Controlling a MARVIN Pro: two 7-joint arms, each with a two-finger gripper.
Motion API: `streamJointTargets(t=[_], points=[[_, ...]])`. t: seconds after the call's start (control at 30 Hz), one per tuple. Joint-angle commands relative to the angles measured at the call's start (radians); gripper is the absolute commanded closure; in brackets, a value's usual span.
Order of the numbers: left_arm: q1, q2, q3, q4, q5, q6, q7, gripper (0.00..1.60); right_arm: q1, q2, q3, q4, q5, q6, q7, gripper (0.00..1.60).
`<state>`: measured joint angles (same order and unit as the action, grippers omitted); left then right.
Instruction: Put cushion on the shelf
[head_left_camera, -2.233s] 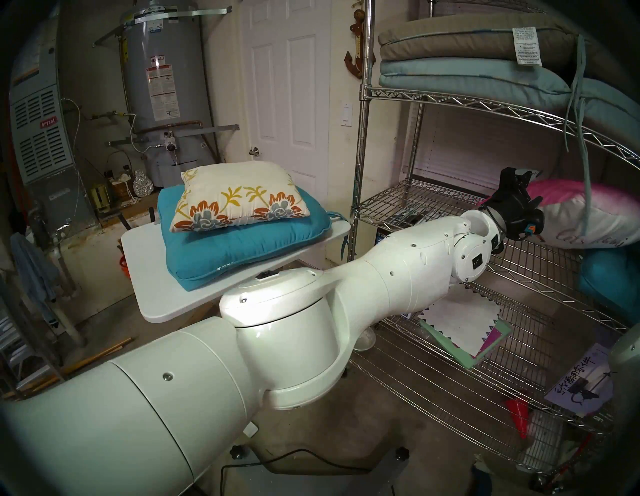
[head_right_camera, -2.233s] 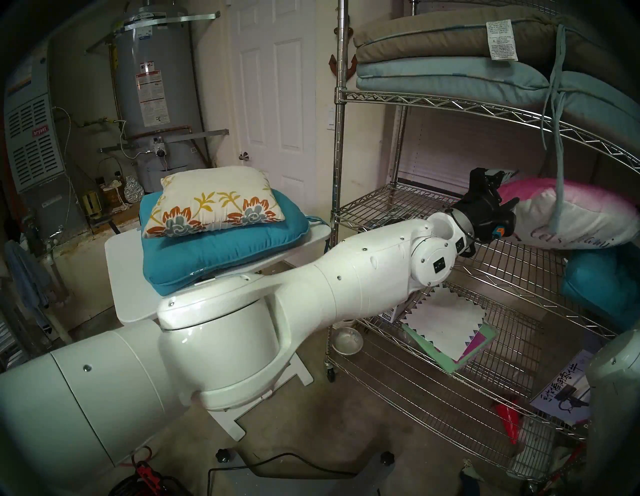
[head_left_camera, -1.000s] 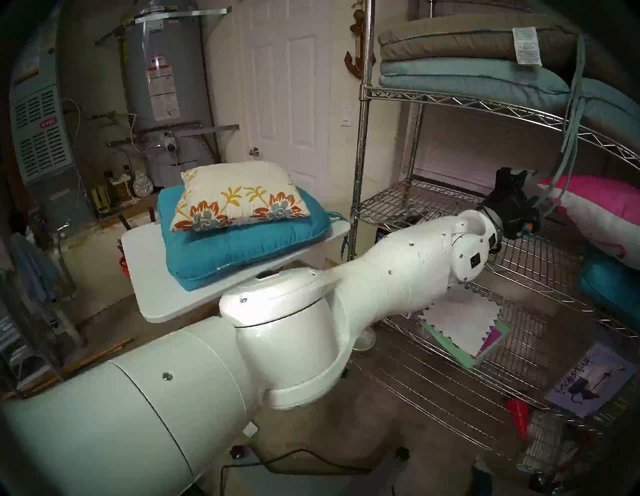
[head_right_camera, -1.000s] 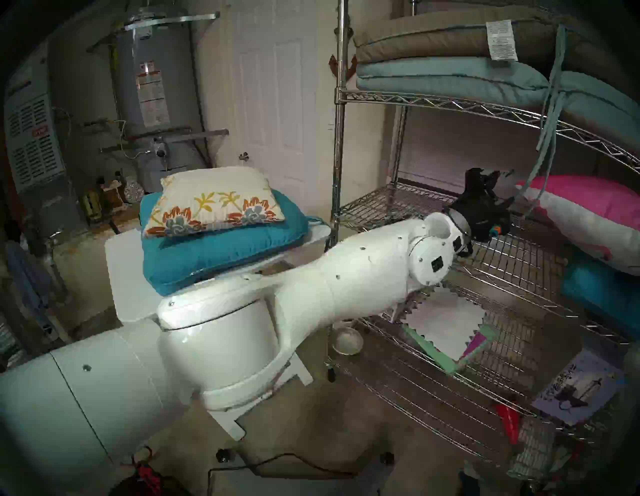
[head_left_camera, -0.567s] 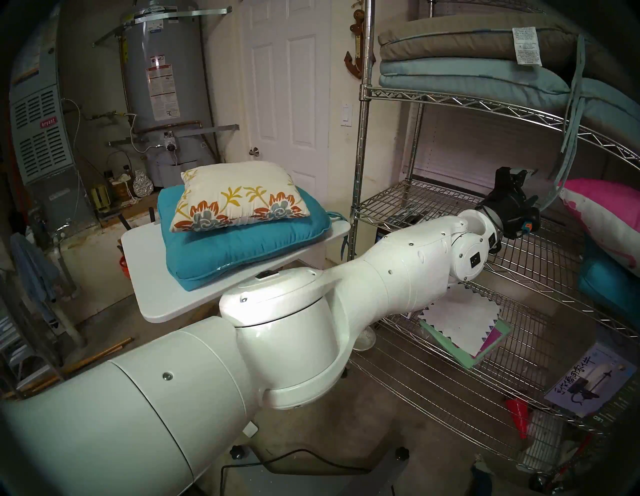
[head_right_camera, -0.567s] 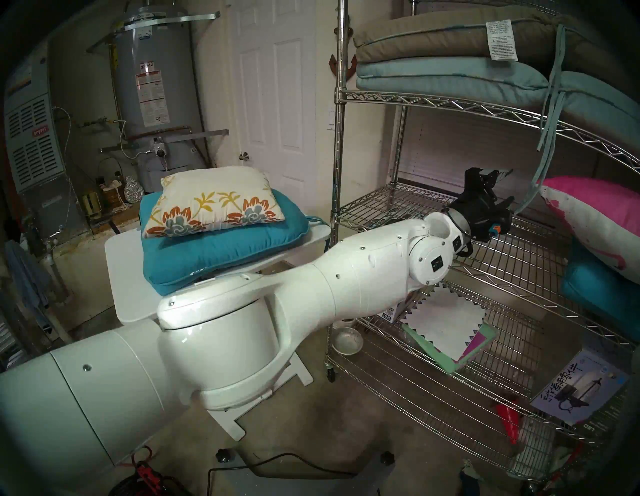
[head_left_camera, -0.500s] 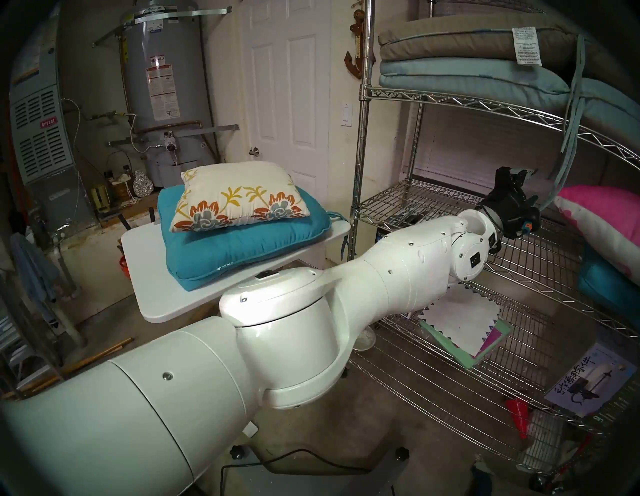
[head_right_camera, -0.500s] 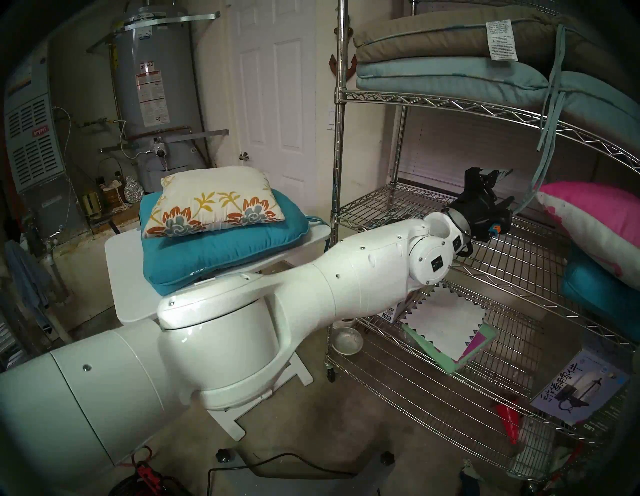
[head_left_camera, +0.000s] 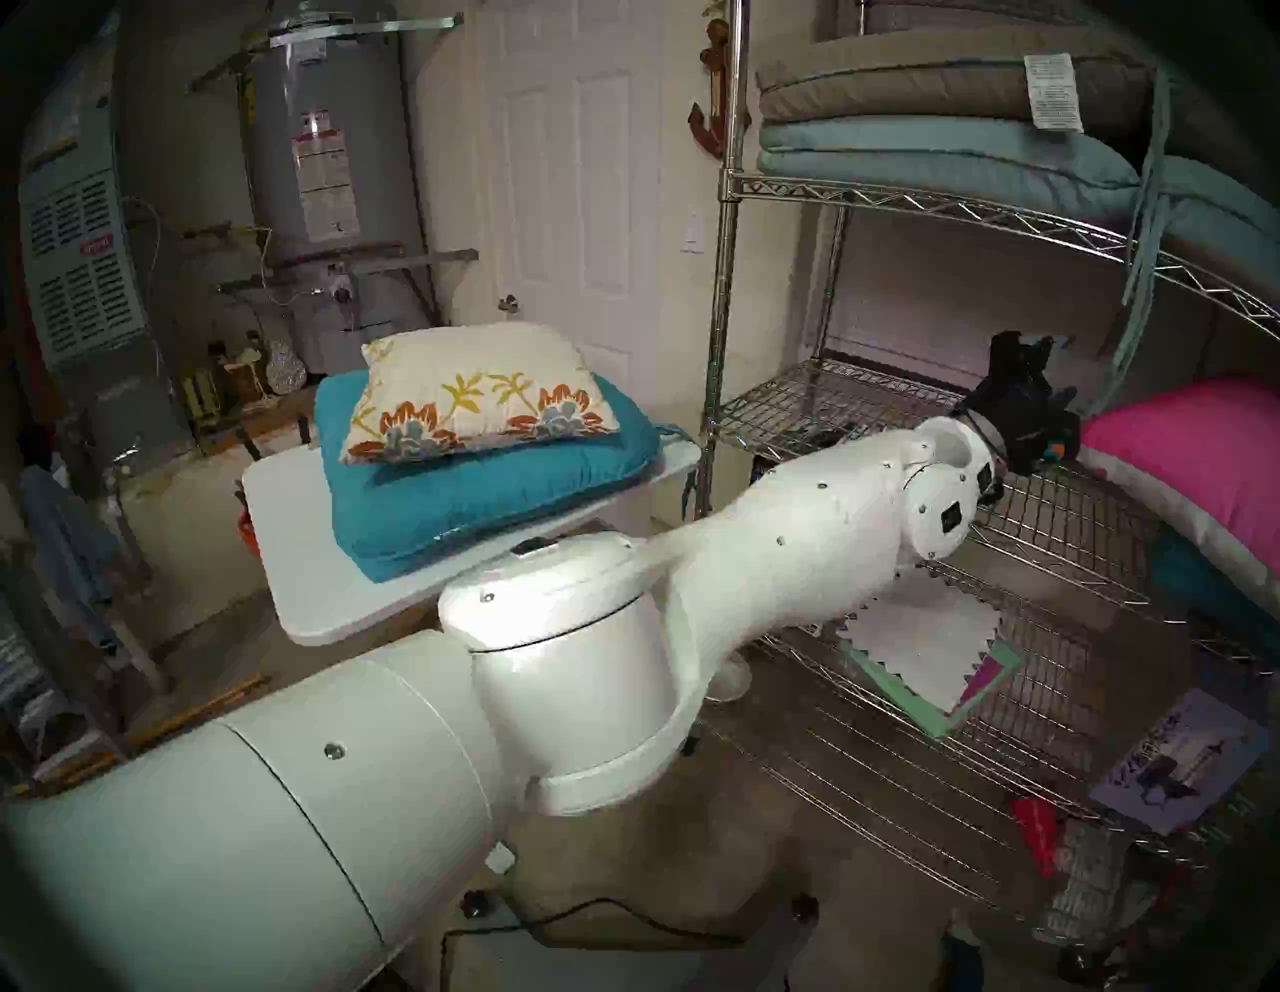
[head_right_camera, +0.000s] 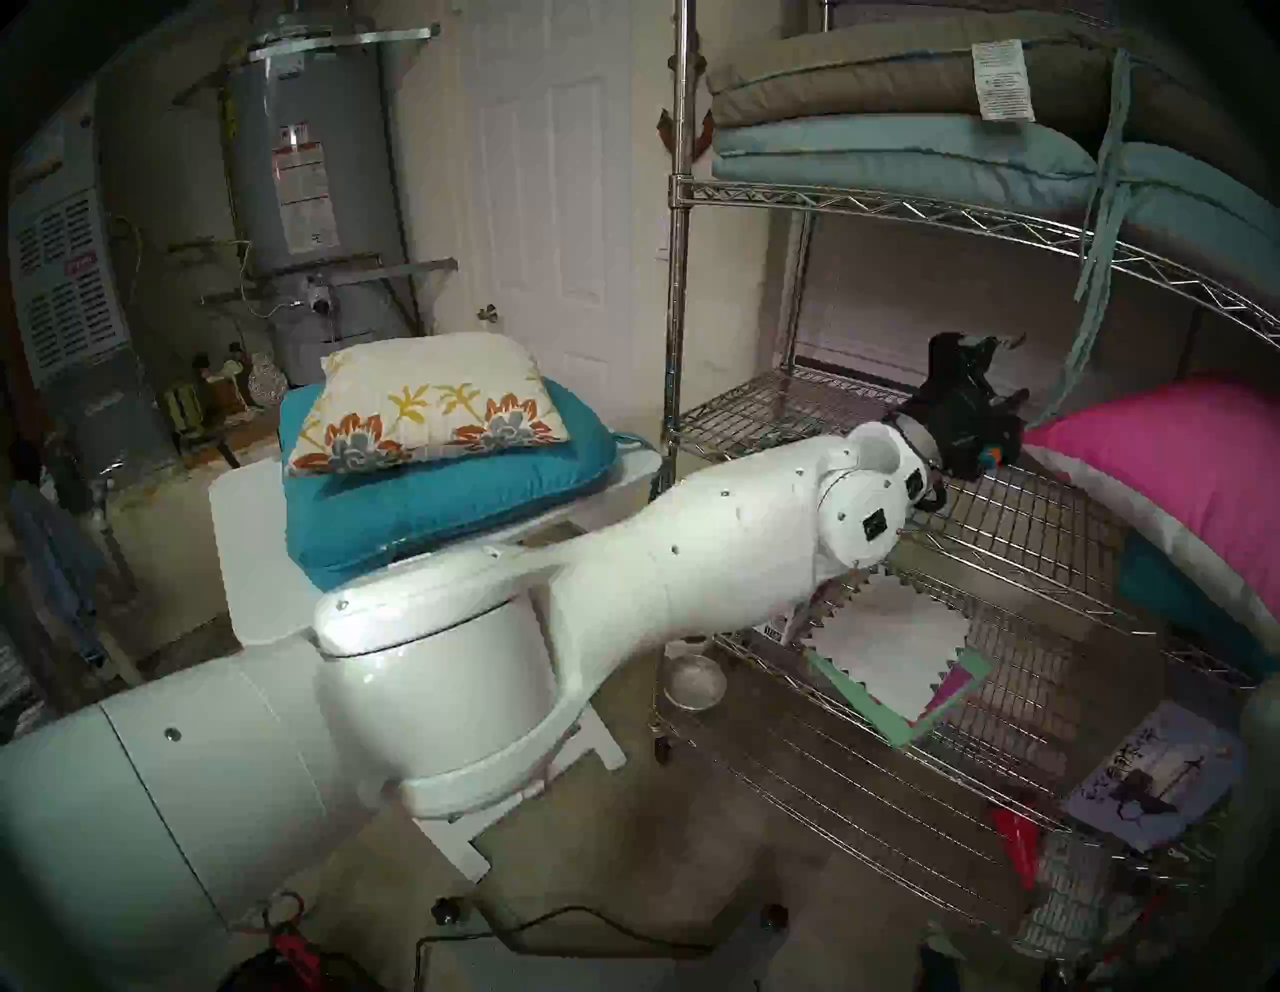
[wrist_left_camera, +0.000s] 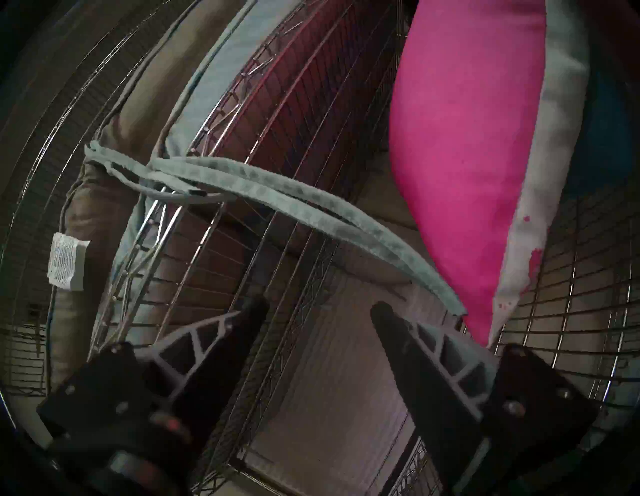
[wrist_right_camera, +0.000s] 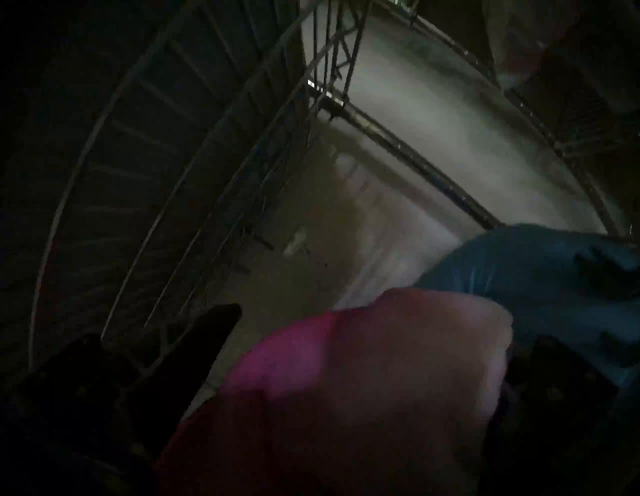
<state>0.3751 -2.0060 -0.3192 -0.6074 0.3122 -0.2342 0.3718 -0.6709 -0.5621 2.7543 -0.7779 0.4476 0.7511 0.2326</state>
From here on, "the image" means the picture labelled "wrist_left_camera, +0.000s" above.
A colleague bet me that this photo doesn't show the olive brown bench cushion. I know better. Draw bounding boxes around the olive brown bench cushion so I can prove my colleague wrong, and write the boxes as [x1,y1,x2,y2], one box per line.
[47,0,256,396]

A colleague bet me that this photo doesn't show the light blue bench cushion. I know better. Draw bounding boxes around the light blue bench cushion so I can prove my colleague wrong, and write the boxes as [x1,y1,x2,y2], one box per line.
[85,0,468,351]

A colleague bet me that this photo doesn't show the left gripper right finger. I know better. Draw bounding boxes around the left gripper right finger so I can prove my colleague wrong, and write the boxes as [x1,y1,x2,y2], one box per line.
[371,301,601,489]

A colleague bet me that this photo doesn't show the chrome wire shelving rack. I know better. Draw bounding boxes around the chrome wire shelving rack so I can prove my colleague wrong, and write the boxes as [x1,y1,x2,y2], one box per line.
[0,0,640,496]

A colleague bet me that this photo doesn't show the white window blinds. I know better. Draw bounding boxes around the white window blinds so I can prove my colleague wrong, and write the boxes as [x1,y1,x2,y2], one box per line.
[240,270,461,496]

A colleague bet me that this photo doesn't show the pink white ombre cushion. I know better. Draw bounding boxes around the pink white ombre cushion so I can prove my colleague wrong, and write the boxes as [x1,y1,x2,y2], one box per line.
[389,0,591,347]

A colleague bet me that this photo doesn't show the teal tufted cushion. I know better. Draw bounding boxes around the teal tufted cushion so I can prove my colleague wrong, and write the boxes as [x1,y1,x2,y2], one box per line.
[565,50,640,201]

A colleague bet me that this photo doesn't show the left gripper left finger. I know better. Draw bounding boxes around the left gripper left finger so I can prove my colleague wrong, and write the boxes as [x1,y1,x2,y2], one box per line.
[37,295,271,451]

